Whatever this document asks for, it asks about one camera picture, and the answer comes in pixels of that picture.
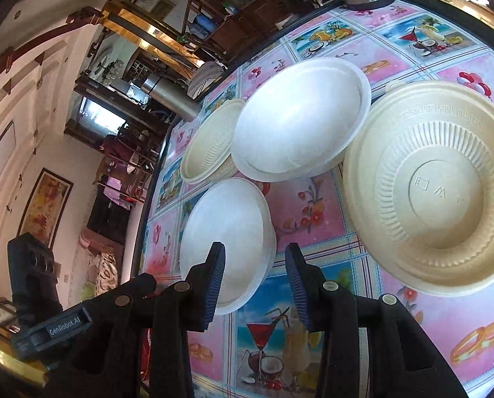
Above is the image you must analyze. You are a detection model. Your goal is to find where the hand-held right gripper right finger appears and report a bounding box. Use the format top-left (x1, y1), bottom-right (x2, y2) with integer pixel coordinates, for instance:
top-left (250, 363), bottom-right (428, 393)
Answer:
top-left (285, 244), bottom-right (467, 398)

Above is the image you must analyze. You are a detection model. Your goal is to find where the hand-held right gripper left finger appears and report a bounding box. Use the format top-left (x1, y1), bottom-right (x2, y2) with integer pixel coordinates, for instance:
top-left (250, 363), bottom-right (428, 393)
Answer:
top-left (43, 242), bottom-right (227, 398)

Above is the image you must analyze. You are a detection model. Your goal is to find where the large cream ribbed bowl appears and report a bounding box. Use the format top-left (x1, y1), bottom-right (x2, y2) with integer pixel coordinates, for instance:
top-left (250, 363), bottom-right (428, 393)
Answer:
top-left (342, 81), bottom-right (494, 298)

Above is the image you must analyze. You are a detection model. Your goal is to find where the floral printed cloth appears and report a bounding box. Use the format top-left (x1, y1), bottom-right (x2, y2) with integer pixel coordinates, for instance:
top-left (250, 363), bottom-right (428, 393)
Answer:
top-left (90, 252), bottom-right (119, 296)

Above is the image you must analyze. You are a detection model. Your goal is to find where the pink printed tablecloth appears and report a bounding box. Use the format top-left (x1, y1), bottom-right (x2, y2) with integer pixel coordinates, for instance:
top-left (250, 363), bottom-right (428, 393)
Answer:
top-left (141, 0), bottom-right (494, 398)

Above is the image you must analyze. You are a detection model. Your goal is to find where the wooden chair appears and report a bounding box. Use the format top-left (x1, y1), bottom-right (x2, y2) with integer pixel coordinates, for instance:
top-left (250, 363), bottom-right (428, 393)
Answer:
top-left (102, 149), bottom-right (158, 202)

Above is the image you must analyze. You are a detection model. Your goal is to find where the small cream ribbed bowl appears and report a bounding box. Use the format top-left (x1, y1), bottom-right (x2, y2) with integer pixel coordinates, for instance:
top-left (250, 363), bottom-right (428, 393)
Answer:
top-left (180, 99), bottom-right (248, 185)

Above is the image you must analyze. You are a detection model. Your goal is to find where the white cloth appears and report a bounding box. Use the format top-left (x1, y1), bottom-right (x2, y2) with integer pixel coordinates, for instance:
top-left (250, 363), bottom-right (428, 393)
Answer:
top-left (188, 61), bottom-right (228, 97)

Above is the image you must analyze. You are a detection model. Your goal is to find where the framed abstract wall painting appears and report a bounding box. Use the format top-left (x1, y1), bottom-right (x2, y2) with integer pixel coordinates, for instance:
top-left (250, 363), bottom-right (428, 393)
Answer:
top-left (18, 168), bottom-right (74, 250)

